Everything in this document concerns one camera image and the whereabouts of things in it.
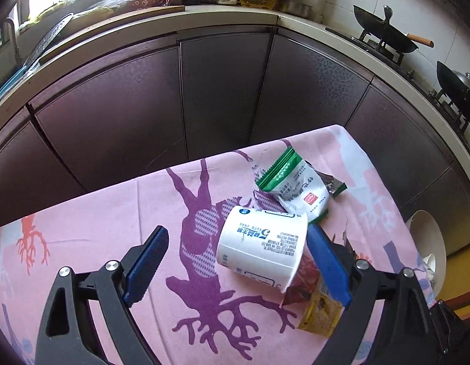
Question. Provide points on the dark kitchen cabinets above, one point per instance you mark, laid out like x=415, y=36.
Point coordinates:
x=183, y=97

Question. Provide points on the black wok with lid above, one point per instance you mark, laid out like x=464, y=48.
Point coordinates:
x=454, y=88

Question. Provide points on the white yogurt carton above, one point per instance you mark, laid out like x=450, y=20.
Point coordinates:
x=263, y=245

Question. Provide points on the dark red snack packet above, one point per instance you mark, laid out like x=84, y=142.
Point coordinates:
x=308, y=275

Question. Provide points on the yellow snack packet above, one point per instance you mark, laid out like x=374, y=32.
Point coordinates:
x=322, y=313

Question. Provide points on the pink floral tablecloth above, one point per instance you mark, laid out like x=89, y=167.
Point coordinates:
x=195, y=310

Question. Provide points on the black wok wooden handle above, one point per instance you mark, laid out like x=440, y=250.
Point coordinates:
x=386, y=33

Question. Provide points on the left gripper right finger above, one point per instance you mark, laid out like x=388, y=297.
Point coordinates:
x=355, y=288

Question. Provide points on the tan round trash bin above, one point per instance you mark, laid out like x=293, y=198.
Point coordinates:
x=429, y=242

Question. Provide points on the green white snack packet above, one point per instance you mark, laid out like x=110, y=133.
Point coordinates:
x=298, y=187

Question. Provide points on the sink faucet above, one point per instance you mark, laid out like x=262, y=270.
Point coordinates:
x=13, y=40

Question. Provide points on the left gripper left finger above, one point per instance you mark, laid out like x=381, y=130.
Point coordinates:
x=120, y=284

